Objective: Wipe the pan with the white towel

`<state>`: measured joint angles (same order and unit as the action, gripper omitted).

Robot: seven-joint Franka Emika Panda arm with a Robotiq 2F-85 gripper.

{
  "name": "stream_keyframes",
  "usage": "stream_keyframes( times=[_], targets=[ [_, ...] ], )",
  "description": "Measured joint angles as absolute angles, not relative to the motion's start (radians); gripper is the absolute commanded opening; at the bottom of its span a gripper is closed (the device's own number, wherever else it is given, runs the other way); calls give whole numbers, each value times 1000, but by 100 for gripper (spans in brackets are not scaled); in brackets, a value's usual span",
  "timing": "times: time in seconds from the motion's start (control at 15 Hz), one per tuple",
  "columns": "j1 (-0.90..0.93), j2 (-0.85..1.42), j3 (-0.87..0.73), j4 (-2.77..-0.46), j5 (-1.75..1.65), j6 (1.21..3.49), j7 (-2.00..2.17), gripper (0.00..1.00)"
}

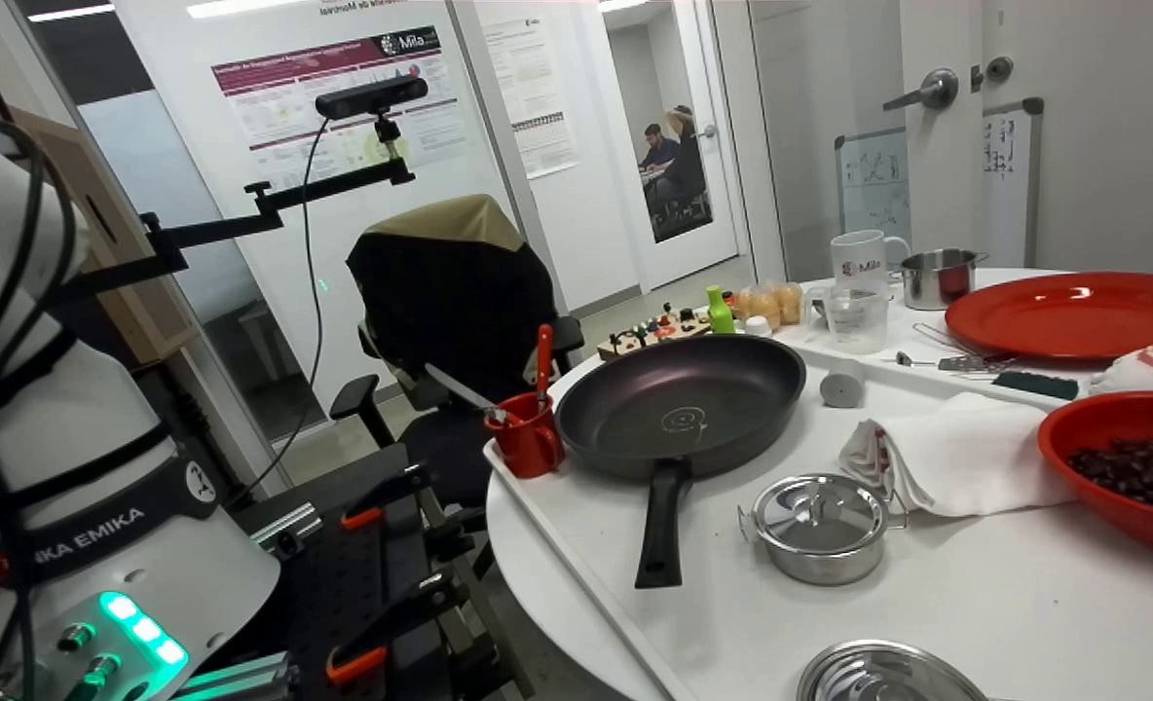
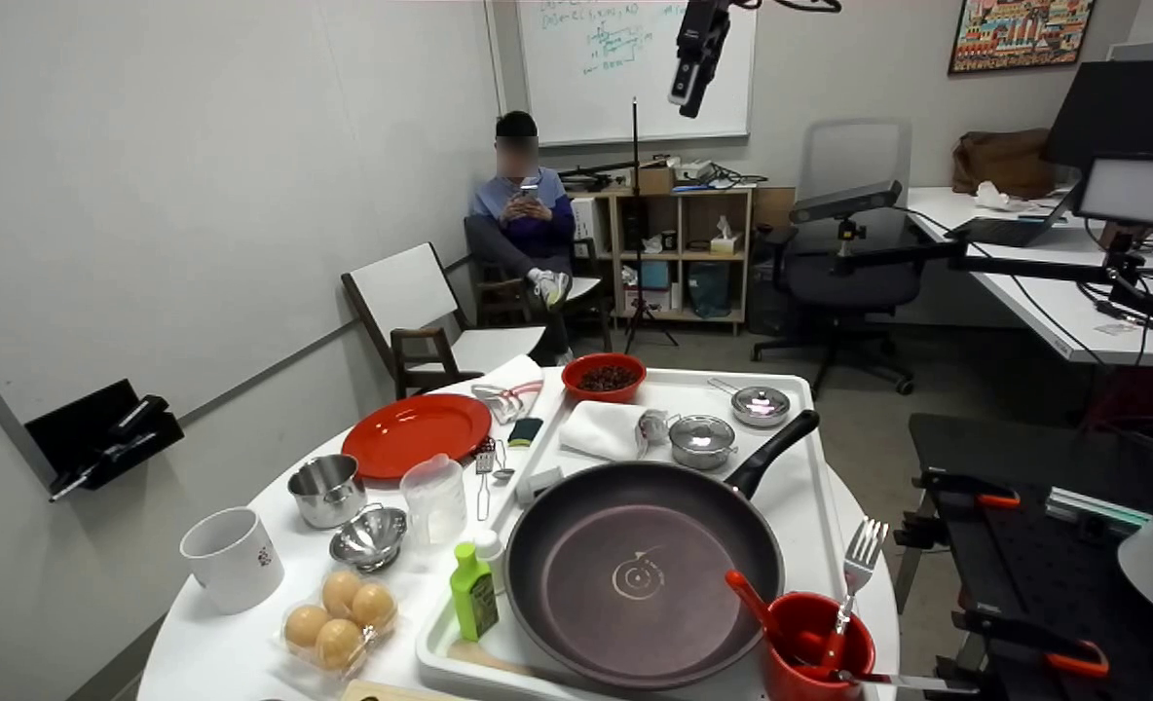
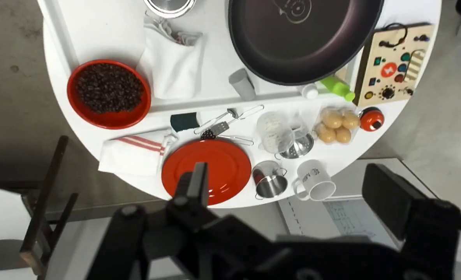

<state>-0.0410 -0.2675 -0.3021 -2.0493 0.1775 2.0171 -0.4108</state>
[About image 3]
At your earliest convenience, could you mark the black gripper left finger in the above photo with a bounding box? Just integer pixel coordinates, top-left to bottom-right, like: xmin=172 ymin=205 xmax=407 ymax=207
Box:
xmin=86 ymin=160 xmax=227 ymax=280

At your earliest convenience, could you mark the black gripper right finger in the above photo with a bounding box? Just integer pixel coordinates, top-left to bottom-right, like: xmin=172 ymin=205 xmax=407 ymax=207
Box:
xmin=361 ymin=162 xmax=461 ymax=280

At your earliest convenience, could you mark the red striped white towel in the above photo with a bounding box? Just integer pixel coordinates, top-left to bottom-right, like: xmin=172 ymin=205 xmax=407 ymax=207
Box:
xmin=96 ymin=131 xmax=177 ymax=184

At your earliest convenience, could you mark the dark frying pan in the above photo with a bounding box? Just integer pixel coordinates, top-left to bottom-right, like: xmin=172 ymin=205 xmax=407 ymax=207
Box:
xmin=227 ymin=0 xmax=386 ymax=87

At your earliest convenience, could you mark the red plate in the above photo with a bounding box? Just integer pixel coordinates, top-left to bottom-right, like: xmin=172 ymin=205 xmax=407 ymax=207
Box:
xmin=160 ymin=137 xmax=253 ymax=207

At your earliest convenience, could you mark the white floor mat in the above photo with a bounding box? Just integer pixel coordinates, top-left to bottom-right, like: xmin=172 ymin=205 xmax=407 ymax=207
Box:
xmin=275 ymin=157 xmax=461 ymax=280

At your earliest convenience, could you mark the dark green sponge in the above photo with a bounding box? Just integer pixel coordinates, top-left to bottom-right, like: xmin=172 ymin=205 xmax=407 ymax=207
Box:
xmin=167 ymin=110 xmax=203 ymax=134

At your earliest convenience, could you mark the steel measuring cup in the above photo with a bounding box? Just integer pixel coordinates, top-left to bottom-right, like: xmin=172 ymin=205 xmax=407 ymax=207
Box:
xmin=250 ymin=159 xmax=289 ymax=201

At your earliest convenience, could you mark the white mug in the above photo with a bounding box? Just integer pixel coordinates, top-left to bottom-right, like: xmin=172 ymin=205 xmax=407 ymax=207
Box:
xmin=291 ymin=159 xmax=337 ymax=202

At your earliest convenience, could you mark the brown egg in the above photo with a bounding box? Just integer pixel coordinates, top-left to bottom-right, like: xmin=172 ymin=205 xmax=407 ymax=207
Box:
xmin=320 ymin=110 xmax=343 ymax=131
xmin=333 ymin=126 xmax=353 ymax=146
xmin=314 ymin=123 xmax=336 ymax=145
xmin=340 ymin=110 xmax=361 ymax=131

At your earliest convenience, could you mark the red round timer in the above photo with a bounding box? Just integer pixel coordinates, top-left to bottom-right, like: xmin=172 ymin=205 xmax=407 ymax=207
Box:
xmin=357 ymin=106 xmax=386 ymax=132

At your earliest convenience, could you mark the clear plastic cup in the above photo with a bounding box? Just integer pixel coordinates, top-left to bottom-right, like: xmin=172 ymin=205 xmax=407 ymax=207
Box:
xmin=255 ymin=110 xmax=294 ymax=154

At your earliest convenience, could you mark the clear egg bag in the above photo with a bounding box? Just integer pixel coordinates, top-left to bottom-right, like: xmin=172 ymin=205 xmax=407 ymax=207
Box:
xmin=312 ymin=104 xmax=362 ymax=146

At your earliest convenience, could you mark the small gray cup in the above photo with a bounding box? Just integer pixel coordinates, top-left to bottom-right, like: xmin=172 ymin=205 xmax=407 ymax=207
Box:
xmin=227 ymin=67 xmax=256 ymax=101

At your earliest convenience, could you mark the red bowl of beans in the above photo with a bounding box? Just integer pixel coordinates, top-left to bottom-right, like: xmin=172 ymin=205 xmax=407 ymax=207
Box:
xmin=65 ymin=58 xmax=152 ymax=131

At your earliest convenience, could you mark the green bottle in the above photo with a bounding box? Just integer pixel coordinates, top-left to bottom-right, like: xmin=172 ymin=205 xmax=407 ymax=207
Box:
xmin=301 ymin=75 xmax=356 ymax=104

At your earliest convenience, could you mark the dark wooden chair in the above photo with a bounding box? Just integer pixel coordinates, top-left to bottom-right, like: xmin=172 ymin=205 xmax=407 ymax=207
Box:
xmin=0 ymin=135 xmax=122 ymax=280

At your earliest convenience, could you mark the wooden busy board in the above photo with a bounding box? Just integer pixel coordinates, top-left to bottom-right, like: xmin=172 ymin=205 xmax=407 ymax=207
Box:
xmin=353 ymin=22 xmax=435 ymax=107

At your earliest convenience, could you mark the small steel pot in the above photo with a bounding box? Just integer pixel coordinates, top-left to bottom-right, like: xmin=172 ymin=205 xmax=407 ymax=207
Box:
xmin=143 ymin=0 xmax=196 ymax=20

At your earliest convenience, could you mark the black head wire utensil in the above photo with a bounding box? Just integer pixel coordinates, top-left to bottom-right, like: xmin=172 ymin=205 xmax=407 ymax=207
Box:
xmin=200 ymin=121 xmax=255 ymax=149

